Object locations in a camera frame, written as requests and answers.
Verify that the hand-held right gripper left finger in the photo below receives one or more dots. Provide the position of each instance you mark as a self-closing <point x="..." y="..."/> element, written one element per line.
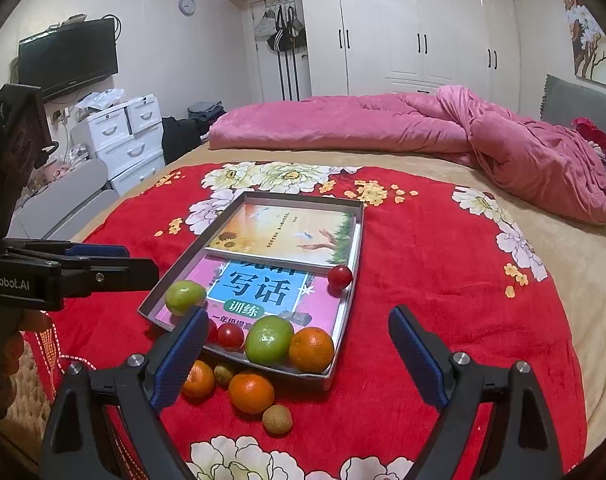
<point x="183" y="360"/>

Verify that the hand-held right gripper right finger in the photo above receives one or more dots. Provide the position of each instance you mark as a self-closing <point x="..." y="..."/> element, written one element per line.
<point x="418" y="355"/>

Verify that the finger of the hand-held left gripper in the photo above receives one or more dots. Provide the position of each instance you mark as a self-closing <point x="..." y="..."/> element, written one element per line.
<point x="98" y="250"/>
<point x="128" y="272"/>

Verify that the red tomato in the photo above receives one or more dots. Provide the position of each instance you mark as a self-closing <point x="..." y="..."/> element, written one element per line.
<point x="230" y="336"/>
<point x="340" y="276"/>
<point x="212" y="331"/>

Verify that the orange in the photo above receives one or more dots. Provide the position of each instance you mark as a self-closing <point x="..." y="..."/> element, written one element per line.
<point x="251" y="392"/>
<point x="311" y="349"/>
<point x="199" y="380"/>

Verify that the grey cardboard box tray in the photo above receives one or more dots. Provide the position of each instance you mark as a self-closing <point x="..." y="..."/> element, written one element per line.
<point x="303" y="379"/>

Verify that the person's left hand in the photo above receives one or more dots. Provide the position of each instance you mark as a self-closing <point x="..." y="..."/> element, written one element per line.
<point x="33" y="321"/>

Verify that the kiwi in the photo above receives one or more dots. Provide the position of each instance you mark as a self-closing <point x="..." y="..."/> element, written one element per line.
<point x="224" y="373"/>
<point x="277" y="420"/>

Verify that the pale green apple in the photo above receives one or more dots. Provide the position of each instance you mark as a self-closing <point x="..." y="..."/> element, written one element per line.
<point x="184" y="297"/>

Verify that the red floral blanket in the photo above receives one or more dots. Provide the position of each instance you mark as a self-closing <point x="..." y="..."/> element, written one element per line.
<point x="433" y="270"/>

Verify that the bright green apple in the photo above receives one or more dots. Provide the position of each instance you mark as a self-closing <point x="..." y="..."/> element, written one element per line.
<point x="269" y="340"/>

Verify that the white drawer cabinet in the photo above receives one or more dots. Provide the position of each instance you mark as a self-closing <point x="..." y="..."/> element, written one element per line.
<point x="128" y="145"/>

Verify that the pink book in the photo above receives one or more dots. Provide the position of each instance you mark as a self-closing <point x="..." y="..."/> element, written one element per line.
<point x="293" y="305"/>

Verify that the black bag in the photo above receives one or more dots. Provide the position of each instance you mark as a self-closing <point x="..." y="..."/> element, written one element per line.
<point x="180" y="137"/>

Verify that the white plastic bag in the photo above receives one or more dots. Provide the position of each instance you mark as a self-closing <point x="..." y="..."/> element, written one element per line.
<point x="100" y="98"/>

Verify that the yellow orange book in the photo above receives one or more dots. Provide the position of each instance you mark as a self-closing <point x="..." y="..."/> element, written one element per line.
<point x="283" y="235"/>

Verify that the dark clothes pile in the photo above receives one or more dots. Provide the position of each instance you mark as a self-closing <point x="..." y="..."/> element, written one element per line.
<point x="205" y="111"/>

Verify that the black television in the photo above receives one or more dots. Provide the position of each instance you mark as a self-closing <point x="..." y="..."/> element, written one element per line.
<point x="68" y="57"/>

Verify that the pink quilt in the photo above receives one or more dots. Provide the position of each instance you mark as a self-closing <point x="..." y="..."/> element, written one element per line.
<point x="358" y="120"/>

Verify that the hanging white bag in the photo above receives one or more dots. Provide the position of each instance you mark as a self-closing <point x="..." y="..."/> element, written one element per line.
<point x="264" y="22"/>

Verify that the hanging black bags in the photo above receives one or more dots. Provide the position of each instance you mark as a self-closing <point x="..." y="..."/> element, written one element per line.
<point x="285" y="36"/>

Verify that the grey headboard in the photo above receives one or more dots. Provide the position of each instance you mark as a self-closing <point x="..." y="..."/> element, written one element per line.
<point x="573" y="105"/>

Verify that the white wardrobe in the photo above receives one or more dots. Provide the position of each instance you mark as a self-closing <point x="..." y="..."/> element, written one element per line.
<point x="408" y="25"/>

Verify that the round wall clock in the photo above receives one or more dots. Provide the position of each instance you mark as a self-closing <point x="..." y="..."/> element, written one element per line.
<point x="187" y="5"/>

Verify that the floral wall painting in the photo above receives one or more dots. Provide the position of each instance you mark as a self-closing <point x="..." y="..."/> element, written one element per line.
<point x="588" y="35"/>

